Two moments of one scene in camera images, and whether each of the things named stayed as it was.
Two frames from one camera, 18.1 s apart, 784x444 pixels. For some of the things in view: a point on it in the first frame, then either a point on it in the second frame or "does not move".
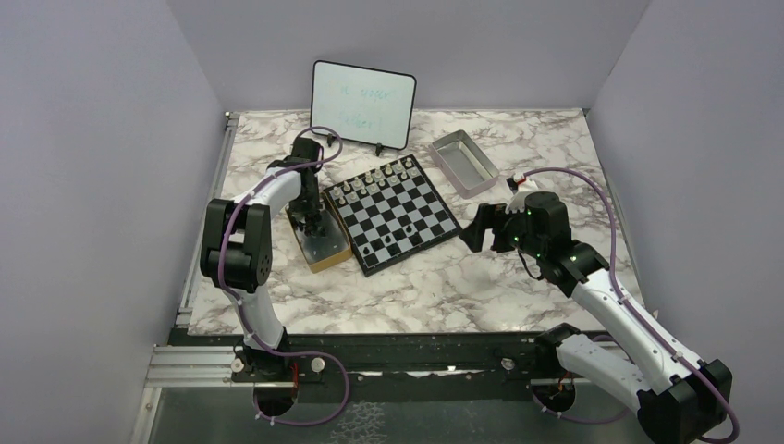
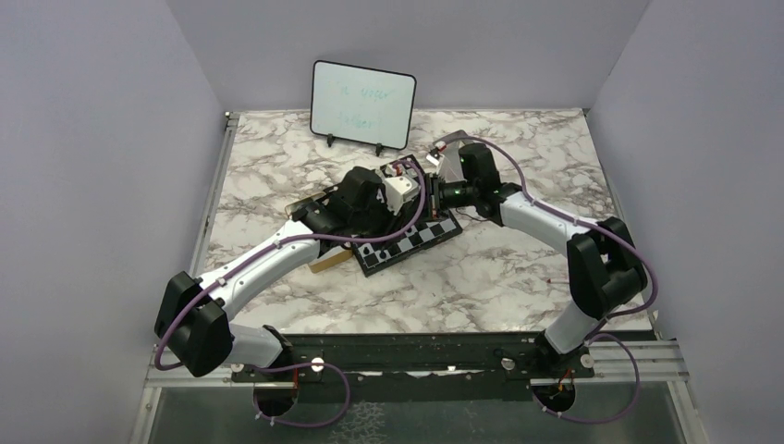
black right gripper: x=489 y=215 to x=436 y=208
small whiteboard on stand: x=361 y=104 does not move
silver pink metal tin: x=462 y=164 does not move
